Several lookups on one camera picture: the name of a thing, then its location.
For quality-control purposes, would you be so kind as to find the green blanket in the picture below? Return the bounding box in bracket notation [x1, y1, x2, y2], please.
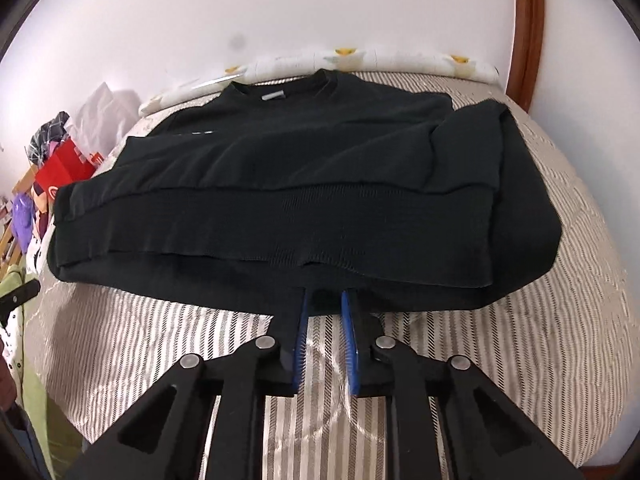
[0, 264, 57, 476]

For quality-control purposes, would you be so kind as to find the brown wooden door frame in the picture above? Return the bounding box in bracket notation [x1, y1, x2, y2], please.
[505, 0, 546, 113]

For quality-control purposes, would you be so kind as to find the red paper bag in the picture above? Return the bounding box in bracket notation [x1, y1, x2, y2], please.
[34, 140, 103, 196]

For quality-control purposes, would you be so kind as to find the black sweatshirt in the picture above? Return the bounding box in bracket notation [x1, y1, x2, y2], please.
[47, 67, 561, 313]

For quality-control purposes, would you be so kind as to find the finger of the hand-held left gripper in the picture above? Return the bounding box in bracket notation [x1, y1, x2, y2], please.
[0, 279, 42, 313]

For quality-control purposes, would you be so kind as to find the white plastic bag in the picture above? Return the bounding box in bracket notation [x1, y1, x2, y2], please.
[67, 81, 143, 161]

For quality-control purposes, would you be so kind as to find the plaid cloth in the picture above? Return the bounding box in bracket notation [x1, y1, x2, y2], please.
[27, 111, 71, 166]

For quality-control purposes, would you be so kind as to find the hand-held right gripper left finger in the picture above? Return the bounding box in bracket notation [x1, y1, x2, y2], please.
[65, 287, 313, 480]

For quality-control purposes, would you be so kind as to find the wooden headboard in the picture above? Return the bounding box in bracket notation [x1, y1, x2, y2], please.
[0, 165, 38, 268]

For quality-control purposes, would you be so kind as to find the white rolled patterned pad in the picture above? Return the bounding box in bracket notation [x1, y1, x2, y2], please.
[139, 47, 501, 116]

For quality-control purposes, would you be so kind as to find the striped bed sheet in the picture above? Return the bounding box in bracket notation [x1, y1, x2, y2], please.
[37, 72, 633, 480]

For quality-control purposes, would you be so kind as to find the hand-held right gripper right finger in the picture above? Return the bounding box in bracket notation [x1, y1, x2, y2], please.
[340, 287, 586, 480]

